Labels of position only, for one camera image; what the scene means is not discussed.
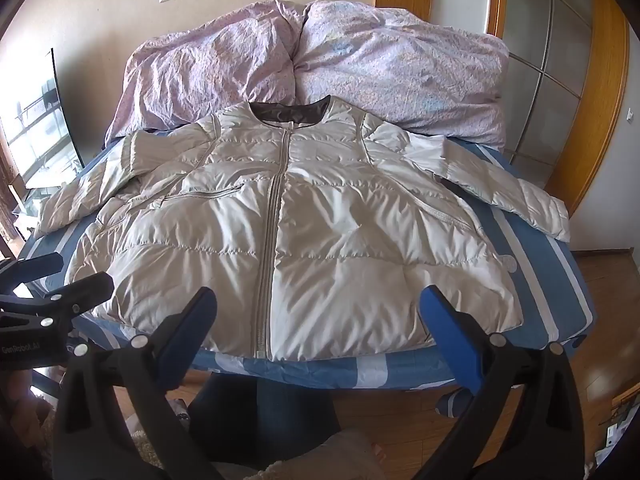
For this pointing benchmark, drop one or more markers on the blue striped bed sheet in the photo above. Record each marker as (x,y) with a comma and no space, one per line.
(540,270)

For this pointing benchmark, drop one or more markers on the person's leg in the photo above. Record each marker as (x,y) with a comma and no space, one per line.
(295,415)
(225,410)

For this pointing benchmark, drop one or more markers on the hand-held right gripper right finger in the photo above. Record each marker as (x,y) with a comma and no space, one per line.
(447,327)

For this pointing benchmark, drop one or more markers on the glass television stand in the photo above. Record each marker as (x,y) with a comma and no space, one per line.
(25,210)

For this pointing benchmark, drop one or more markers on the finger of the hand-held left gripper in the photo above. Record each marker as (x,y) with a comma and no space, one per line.
(30,266)
(75,292)

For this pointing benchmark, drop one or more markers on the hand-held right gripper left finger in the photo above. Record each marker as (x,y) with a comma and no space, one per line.
(199,321)

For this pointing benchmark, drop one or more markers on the person's right leg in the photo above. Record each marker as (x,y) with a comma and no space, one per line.
(295,415)

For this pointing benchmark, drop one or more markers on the frosted glass door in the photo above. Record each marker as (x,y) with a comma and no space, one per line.
(545,50)

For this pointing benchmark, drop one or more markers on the pale pink cloth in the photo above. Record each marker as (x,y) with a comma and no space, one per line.
(350,450)

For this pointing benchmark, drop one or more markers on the wooden door frame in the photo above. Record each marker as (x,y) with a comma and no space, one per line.
(600,85)

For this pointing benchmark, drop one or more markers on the brown curtain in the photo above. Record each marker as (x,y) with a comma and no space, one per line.
(6,195)

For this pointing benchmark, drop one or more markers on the person's left leg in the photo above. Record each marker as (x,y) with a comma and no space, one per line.
(225,410)

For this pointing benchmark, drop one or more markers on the lilac crinkled duvet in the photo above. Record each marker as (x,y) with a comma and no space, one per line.
(350,60)

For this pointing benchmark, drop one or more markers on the beige puffer jacket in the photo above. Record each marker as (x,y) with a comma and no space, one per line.
(310,220)

